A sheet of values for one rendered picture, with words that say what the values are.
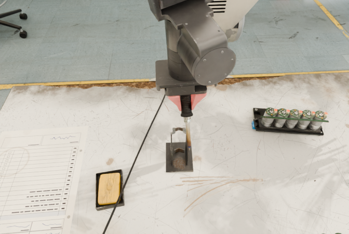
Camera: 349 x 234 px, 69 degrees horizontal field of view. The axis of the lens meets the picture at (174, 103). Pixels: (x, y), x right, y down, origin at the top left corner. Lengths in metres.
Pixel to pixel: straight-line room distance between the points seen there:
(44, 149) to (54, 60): 1.59
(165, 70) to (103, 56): 1.71
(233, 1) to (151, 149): 0.49
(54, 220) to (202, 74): 0.41
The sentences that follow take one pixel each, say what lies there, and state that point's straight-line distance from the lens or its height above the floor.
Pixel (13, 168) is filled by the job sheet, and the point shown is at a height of 0.75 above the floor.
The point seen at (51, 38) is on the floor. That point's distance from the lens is 2.50.
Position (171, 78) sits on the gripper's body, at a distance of 0.42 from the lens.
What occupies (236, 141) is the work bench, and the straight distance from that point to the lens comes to 0.64.
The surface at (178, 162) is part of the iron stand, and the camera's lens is 0.59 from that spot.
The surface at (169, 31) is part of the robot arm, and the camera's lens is 0.37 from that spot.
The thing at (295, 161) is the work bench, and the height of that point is 0.75.
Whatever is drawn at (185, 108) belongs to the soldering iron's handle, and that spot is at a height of 0.89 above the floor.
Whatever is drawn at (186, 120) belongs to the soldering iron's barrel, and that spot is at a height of 0.87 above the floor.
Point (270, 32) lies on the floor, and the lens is 2.48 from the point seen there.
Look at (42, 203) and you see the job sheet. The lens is 0.61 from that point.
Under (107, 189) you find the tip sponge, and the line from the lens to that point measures 0.56.
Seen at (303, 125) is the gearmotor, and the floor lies 0.78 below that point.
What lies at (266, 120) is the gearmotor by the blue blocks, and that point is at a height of 0.79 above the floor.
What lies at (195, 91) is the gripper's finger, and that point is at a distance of 0.43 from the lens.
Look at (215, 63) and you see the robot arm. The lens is 0.31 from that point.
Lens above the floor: 1.27
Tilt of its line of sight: 48 degrees down
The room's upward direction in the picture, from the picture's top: straight up
